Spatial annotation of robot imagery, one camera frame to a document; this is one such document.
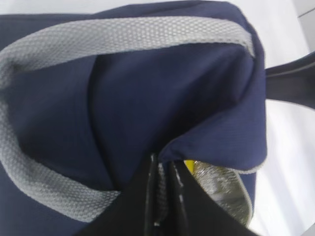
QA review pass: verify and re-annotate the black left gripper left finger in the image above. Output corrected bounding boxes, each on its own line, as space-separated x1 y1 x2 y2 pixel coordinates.
78 154 158 236

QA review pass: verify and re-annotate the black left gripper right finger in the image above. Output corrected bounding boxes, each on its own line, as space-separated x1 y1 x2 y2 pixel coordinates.
159 161 253 236

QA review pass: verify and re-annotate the yellow banana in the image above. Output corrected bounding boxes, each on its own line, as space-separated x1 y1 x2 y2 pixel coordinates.
184 160 195 175

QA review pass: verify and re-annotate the navy insulated lunch bag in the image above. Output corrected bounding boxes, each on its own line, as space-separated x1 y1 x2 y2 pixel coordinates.
0 1 267 236

